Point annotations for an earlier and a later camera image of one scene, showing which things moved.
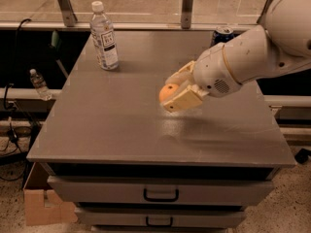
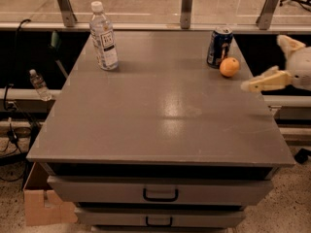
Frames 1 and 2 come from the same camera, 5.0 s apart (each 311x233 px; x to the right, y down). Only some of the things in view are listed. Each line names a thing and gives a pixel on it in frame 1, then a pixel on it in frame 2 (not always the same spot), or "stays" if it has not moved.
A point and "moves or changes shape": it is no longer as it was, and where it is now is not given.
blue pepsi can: x=222 y=34 stays
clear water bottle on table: x=101 y=29 stays
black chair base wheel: x=302 y=154 stays
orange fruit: x=167 y=90 moves or changes shape
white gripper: x=212 y=72 to x=301 y=68
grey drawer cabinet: x=126 y=164 stays
